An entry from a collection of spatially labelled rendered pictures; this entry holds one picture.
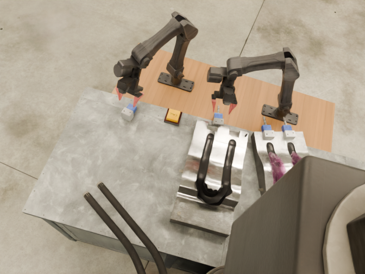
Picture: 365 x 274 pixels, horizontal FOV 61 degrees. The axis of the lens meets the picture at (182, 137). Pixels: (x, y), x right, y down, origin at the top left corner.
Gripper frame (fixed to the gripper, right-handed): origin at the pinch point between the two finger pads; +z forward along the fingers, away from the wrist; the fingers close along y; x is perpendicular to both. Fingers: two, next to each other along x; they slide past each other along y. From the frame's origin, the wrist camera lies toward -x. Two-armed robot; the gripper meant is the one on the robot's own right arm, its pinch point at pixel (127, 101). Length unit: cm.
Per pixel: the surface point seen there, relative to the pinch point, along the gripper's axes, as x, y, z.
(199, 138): 2.6, 38.6, 2.9
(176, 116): 12.9, 22.3, 2.8
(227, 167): -3, 56, 7
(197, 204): -21, 51, 19
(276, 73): 175, 66, 7
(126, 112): 2.3, 0.1, 6.9
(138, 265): -51, 41, 33
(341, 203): -106, 58, -65
